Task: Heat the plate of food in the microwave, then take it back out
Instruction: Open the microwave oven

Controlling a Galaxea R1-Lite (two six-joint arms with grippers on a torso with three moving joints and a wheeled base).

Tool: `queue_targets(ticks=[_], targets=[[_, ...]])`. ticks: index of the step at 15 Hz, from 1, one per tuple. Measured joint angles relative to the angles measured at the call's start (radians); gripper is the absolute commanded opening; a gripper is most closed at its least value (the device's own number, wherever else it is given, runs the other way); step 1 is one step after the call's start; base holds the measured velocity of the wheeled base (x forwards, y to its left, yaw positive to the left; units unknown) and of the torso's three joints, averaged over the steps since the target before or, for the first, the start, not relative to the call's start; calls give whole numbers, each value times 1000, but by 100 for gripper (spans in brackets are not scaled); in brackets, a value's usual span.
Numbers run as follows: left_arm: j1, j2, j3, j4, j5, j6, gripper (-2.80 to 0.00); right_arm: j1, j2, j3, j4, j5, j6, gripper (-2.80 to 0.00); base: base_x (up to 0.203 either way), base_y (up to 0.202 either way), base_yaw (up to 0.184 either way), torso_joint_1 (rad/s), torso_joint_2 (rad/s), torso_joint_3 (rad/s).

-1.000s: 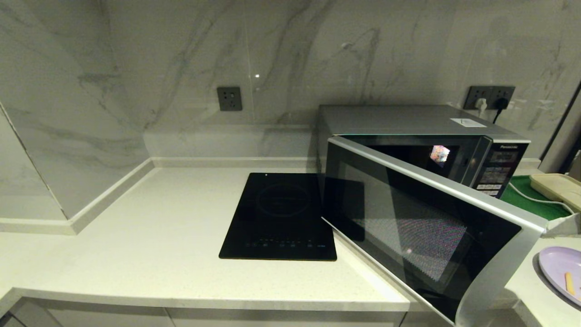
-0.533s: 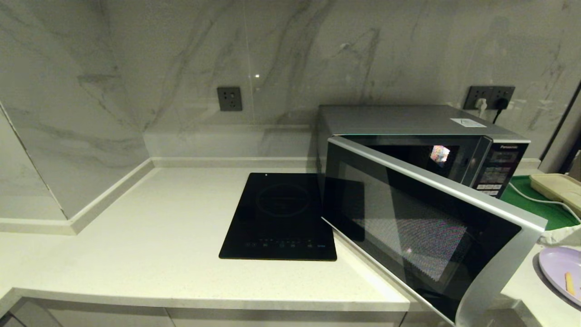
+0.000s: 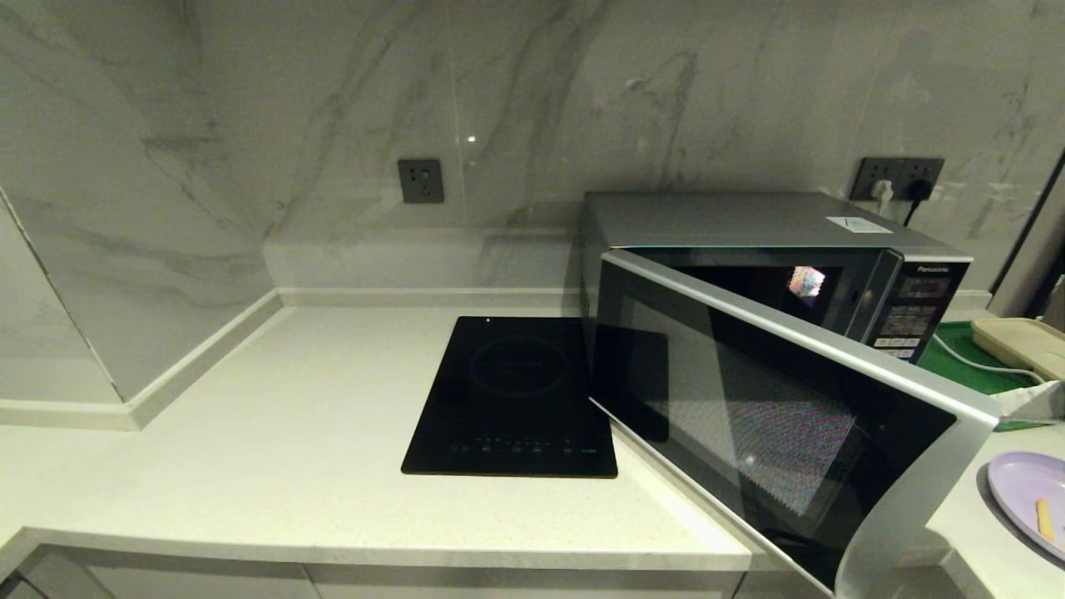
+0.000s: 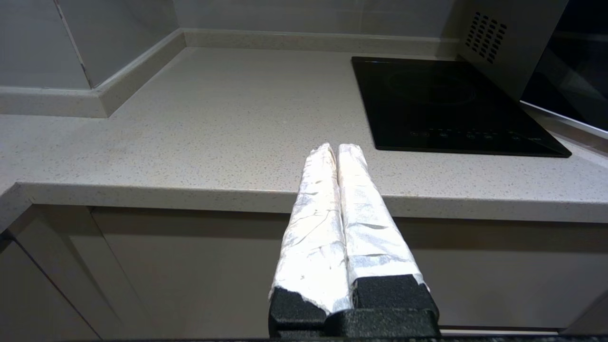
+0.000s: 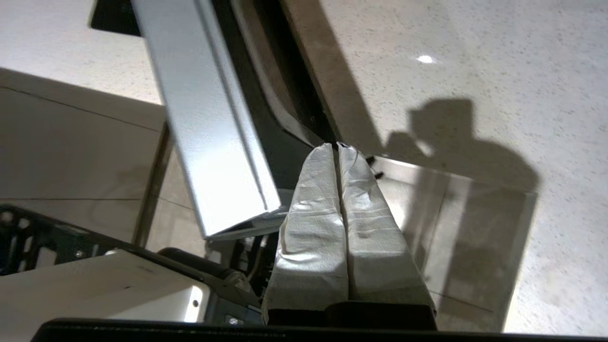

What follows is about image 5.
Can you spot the right gripper white taped left finger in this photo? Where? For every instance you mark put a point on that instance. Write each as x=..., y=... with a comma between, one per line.
x=313, y=237

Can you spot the silver microwave door dark window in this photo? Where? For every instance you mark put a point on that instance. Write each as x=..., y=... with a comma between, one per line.
x=204, y=118

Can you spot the white and black robot body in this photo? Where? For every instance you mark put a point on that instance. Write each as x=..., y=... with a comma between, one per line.
x=95, y=285

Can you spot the right gripper white taped right finger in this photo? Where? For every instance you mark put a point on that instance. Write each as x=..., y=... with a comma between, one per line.
x=375, y=247

